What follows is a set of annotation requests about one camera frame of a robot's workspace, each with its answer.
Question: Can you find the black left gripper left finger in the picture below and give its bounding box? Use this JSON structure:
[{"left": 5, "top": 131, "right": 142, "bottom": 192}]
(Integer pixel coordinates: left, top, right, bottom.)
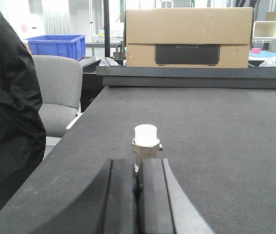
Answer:
[{"left": 29, "top": 158, "right": 138, "bottom": 234}]

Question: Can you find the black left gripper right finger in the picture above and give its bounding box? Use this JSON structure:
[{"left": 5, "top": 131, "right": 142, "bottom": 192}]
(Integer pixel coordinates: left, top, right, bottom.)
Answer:
[{"left": 138, "top": 158, "right": 214, "bottom": 234}]

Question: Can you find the metal valve with white cap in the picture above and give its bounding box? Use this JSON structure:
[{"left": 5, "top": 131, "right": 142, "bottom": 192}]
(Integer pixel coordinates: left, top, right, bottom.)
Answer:
[{"left": 132, "top": 124, "right": 163, "bottom": 173}]

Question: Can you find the brown cardboard box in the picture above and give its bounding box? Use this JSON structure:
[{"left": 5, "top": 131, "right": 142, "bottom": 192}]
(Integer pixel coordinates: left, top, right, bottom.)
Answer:
[{"left": 125, "top": 7, "right": 253, "bottom": 68}]

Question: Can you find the person in black jacket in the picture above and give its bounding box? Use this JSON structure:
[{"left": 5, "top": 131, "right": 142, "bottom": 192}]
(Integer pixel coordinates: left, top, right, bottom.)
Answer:
[{"left": 0, "top": 12, "right": 46, "bottom": 210}]

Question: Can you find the grey fabric office chair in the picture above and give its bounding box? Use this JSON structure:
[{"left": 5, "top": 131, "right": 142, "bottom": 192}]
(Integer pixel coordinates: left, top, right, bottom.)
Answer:
[{"left": 32, "top": 55, "right": 82, "bottom": 138}]

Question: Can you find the clear plastic bag left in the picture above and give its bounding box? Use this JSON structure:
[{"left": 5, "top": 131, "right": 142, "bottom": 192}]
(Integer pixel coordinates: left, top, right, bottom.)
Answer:
[{"left": 99, "top": 57, "right": 119, "bottom": 67}]

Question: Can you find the blue plastic crate background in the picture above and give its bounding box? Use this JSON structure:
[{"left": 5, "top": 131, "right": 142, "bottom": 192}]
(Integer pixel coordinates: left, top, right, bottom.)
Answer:
[{"left": 26, "top": 35, "right": 86, "bottom": 61}]

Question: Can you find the pink block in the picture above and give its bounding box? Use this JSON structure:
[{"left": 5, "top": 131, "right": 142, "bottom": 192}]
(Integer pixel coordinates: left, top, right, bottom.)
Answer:
[{"left": 251, "top": 48, "right": 261, "bottom": 54}]

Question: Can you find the black vertical pole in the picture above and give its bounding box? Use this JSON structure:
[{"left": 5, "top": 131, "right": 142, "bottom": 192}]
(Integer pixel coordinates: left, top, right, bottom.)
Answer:
[{"left": 103, "top": 0, "right": 111, "bottom": 58}]

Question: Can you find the black conveyor end frame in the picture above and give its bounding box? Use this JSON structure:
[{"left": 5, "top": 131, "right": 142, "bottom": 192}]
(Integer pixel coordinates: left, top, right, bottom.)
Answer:
[{"left": 96, "top": 66, "right": 276, "bottom": 90}]

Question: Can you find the white square frame bin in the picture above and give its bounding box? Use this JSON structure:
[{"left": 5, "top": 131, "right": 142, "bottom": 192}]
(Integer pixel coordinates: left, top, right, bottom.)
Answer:
[{"left": 252, "top": 20, "right": 276, "bottom": 39}]

